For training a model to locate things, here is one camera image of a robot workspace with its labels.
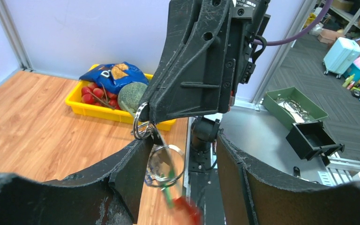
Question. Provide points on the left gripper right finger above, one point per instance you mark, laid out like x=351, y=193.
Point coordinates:
x=255, y=193

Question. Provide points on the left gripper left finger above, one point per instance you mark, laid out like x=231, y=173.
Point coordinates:
x=106, y=193

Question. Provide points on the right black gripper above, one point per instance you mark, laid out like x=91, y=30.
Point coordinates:
x=189, y=80

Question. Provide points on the keyring bundle with red tag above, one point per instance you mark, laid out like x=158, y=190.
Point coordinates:
x=161, y=172

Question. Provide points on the green melon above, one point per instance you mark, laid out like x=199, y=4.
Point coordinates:
x=130, y=95

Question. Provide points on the blue chip bag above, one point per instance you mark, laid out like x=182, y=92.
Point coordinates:
x=113, y=77

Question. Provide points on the black plastic tray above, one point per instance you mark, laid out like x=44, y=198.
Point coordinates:
x=310, y=140

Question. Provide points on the red cherry tomatoes bunch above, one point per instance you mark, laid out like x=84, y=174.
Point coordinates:
x=99, y=96

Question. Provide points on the green tray with rings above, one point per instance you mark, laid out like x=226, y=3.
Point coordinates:
x=291, y=106

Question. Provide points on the yellow plastic bin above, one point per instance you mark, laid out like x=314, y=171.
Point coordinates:
x=74, y=101

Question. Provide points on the light blue suitcase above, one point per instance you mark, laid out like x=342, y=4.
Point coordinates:
x=340, y=56

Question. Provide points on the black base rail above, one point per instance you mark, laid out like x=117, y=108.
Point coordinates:
x=201, y=181

